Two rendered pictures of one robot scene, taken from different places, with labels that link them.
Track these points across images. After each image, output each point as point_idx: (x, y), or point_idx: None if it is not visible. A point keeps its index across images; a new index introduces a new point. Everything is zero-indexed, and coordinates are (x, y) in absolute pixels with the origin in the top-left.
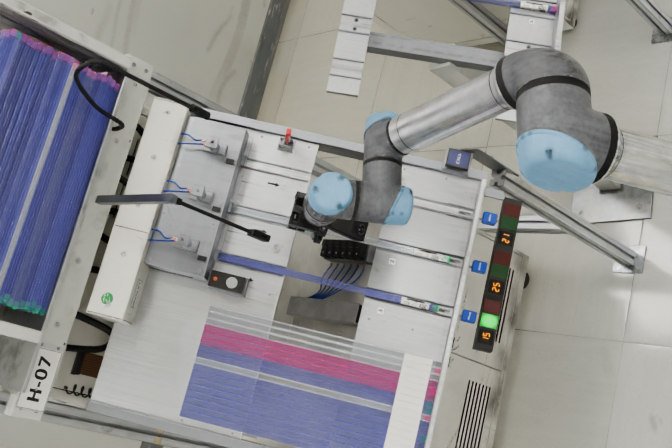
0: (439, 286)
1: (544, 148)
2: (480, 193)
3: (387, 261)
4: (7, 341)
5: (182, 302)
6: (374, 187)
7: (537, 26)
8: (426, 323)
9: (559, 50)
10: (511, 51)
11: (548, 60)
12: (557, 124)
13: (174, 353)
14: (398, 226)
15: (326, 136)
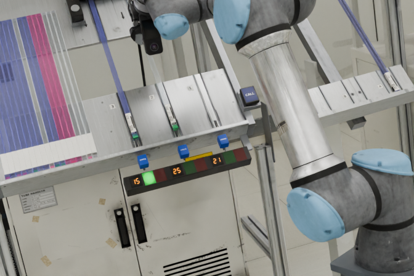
0: (153, 133)
1: None
2: (236, 123)
3: (150, 94)
4: None
5: None
6: None
7: (379, 91)
8: (121, 138)
9: (368, 103)
10: (348, 83)
11: None
12: None
13: (11, 8)
14: (178, 89)
15: (211, 19)
